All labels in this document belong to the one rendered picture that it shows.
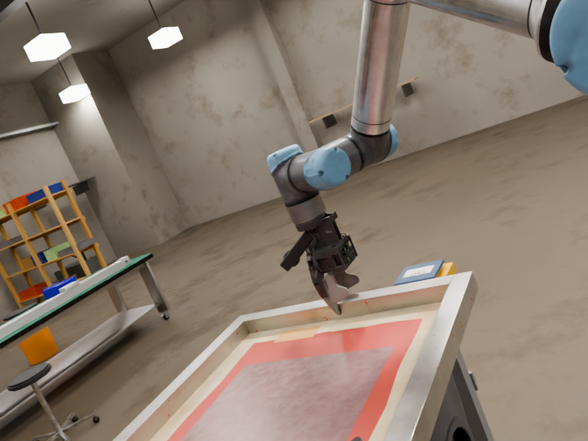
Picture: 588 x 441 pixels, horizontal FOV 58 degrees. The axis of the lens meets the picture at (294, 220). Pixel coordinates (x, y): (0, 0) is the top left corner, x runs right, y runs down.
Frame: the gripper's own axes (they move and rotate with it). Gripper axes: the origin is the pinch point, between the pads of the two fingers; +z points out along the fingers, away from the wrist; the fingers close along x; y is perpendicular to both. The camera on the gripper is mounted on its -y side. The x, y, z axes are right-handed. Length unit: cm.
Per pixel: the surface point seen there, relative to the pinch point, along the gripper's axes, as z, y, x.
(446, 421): 16.2, 22.5, -18.8
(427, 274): 4.0, 15.0, 16.1
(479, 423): 45.0, 13.7, 15.9
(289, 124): -12, -492, 882
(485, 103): 84, -118, 886
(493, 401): 103, -12, 102
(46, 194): -72, -762, 489
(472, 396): 37.5, 14.2, 16.3
